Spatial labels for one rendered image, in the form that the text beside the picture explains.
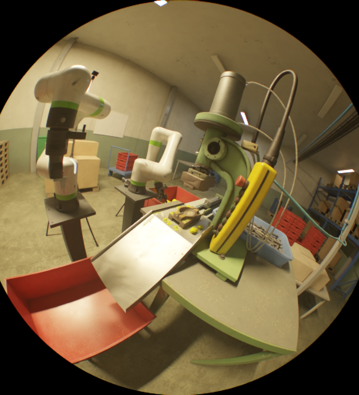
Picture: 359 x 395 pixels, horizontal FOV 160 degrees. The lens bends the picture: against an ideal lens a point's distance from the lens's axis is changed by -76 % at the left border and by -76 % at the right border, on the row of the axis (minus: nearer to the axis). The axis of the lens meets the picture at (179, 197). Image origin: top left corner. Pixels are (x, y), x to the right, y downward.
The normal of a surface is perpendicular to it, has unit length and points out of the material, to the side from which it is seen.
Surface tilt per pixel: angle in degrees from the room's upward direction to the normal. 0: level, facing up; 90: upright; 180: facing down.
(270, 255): 100
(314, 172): 90
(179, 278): 0
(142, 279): 30
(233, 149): 90
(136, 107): 90
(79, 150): 90
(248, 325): 0
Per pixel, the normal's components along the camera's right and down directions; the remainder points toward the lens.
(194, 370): 0.30, -0.89
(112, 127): 0.75, 0.45
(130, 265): -0.04, -0.71
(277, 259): -0.64, 0.25
